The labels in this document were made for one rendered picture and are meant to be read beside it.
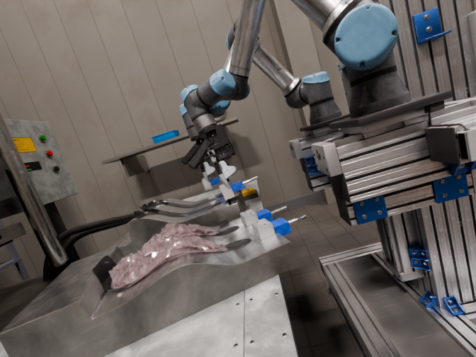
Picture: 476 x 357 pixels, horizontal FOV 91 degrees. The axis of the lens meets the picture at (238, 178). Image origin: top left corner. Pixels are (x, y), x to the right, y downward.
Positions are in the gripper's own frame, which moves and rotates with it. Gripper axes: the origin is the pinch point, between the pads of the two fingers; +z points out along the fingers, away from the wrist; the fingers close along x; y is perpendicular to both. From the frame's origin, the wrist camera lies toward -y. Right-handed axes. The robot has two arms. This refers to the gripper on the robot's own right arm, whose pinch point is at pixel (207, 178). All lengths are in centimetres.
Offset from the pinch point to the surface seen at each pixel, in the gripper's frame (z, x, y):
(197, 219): 7.5, -36.1, 0.3
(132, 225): 3.0, -36.1, -21.4
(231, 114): -46, 199, 13
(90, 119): -98, 203, -166
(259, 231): 7, -60, 20
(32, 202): -14, -26, -60
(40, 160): -32, -2, -73
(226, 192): 2.4, -31.5, 11.3
